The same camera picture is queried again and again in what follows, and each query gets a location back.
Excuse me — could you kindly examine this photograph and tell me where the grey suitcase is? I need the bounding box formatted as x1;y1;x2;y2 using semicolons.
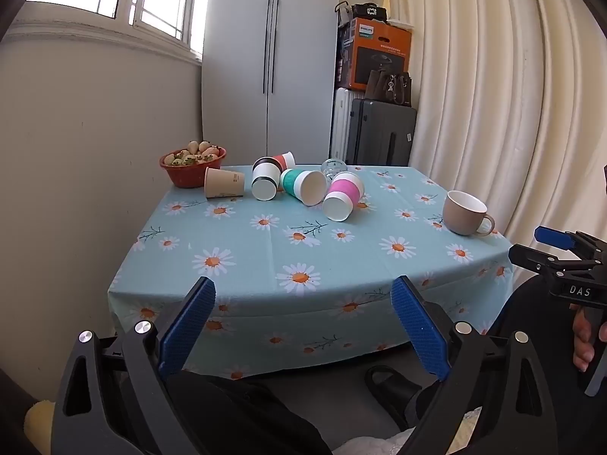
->
344;99;418;168

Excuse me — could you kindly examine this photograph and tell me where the red band paper cup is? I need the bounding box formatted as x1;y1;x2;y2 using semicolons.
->
270;151;297;172

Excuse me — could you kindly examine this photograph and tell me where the person's dark trouser leg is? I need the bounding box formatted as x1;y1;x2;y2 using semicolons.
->
486;272;586;389
164;370;333;455

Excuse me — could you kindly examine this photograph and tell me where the black band paper cup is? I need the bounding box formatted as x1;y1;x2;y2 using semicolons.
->
251;156;286;201

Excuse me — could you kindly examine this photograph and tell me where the blue daisy print tablecloth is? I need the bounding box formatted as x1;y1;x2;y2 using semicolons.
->
107;165;516;380

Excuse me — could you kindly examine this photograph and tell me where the white suitcase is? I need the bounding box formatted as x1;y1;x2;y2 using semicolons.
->
330;88;369;166

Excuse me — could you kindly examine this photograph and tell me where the pile of pale strawberries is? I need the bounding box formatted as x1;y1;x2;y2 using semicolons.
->
166;140;222;167

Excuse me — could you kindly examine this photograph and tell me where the cream curtain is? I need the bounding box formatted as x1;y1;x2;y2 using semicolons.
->
386;0;607;290

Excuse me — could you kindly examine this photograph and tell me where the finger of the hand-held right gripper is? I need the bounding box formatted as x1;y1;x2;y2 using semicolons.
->
508;243;572;286
533;226;599;260

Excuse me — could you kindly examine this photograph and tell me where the teal band paper cup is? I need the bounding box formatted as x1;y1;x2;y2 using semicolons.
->
279;168;329;207

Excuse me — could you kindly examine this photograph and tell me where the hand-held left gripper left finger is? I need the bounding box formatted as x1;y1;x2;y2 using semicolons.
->
54;275;217;455

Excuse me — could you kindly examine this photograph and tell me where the black bag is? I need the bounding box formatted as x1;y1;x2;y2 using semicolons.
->
335;1;390;28

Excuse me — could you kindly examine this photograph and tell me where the orange cardboard box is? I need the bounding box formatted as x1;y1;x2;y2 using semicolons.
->
337;17;413;92

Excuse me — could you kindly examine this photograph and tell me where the white wardrobe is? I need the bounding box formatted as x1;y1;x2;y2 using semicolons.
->
201;0;341;167

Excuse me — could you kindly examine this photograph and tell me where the clear glass cup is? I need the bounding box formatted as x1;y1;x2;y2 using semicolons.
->
321;158;349;182

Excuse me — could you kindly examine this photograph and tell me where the pink band paper cup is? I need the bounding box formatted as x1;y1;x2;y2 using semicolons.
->
322;171;364;222

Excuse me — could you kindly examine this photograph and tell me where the black slipper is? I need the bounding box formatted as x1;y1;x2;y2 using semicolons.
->
364;365;428;430

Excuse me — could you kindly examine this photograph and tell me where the red plastic bowl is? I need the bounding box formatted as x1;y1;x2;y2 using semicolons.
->
159;147;227;189

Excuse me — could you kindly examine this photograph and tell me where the brown handbag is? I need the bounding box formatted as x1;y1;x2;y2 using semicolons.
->
365;69;412;108

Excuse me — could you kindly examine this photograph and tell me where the person's right hand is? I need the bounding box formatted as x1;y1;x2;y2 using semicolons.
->
571;306;607;373

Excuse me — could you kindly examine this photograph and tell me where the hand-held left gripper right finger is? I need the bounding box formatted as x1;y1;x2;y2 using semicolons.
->
391;275;558;455

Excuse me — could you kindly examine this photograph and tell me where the brown paper cup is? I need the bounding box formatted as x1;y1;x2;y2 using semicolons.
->
204;167;246;199

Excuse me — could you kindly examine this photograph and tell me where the yellow soft object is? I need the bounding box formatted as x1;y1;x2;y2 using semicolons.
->
24;400;56;447

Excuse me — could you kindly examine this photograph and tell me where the beige ceramic mug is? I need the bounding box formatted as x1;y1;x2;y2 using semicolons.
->
442;190;496;238

